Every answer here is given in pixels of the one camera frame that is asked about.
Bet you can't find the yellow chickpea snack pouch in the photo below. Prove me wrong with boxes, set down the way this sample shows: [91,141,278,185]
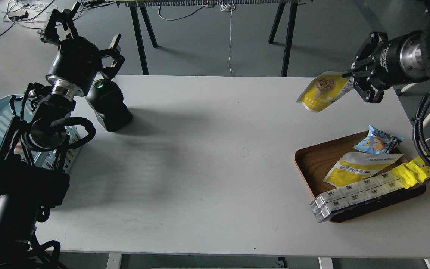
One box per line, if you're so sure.
[296,71,353,112]

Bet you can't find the blue snack packet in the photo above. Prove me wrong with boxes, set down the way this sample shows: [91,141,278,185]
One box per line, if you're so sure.
[353,125,404,154]

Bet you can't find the white hanging cable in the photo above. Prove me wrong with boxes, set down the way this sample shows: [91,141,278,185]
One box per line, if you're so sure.
[220,4,236,77]

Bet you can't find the black barcode scanner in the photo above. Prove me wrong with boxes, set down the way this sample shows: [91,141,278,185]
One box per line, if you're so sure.
[85,78,133,132]

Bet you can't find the floor cables and adapter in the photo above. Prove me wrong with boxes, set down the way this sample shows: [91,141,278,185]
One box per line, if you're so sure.
[0,0,115,52]

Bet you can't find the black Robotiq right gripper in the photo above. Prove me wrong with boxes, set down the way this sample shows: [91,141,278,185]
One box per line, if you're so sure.
[348,32,416,103]

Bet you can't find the yellow white snack pouch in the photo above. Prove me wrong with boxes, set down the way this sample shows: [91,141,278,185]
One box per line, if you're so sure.
[324,152,404,188]

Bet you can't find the wooden tray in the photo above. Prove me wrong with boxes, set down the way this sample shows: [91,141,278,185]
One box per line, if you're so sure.
[294,130,426,223]

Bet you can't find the black trestle table legs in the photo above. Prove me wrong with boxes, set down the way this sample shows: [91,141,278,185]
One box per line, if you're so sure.
[105,0,305,77]

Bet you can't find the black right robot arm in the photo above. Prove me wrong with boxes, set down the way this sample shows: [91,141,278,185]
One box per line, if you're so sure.
[342,0,430,103]

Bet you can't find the yellow cartoon snack bag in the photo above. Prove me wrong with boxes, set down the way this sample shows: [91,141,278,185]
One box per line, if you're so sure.
[390,157,430,189]

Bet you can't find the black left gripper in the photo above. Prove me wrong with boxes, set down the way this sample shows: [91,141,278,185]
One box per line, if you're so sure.
[39,1,126,97]

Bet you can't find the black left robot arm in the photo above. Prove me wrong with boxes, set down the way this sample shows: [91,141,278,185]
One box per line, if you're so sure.
[0,2,133,269]

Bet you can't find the clear boxed snack pack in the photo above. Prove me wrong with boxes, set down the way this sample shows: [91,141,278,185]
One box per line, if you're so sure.
[309,172,404,223]

